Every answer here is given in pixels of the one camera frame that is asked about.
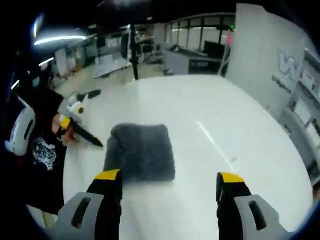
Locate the white chest-worn device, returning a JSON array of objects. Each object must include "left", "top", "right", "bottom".
[{"left": 4, "top": 94, "right": 37, "bottom": 156}]

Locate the grey towel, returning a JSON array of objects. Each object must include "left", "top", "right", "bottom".
[{"left": 103, "top": 123, "right": 177, "bottom": 185}]

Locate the black desk monitor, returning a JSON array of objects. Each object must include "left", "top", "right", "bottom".
[{"left": 203, "top": 41, "right": 224, "bottom": 55}]

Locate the grey workbench cabinet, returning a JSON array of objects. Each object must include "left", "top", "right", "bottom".
[{"left": 163, "top": 46, "right": 226, "bottom": 76}]

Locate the white background desk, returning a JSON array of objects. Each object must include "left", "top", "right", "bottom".
[{"left": 93, "top": 55, "right": 133, "bottom": 80}]

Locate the person in black sleeve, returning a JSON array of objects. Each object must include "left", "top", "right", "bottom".
[{"left": 14, "top": 87, "right": 70, "bottom": 216}]

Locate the grey metal shelving unit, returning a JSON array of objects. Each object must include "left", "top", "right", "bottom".
[{"left": 281, "top": 48, "right": 320, "bottom": 181}]

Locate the black stand pole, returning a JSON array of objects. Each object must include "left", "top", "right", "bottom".
[{"left": 129, "top": 23, "right": 140, "bottom": 81}]

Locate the person's left hand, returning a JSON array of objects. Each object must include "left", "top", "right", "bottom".
[{"left": 51, "top": 113, "right": 79, "bottom": 146}]

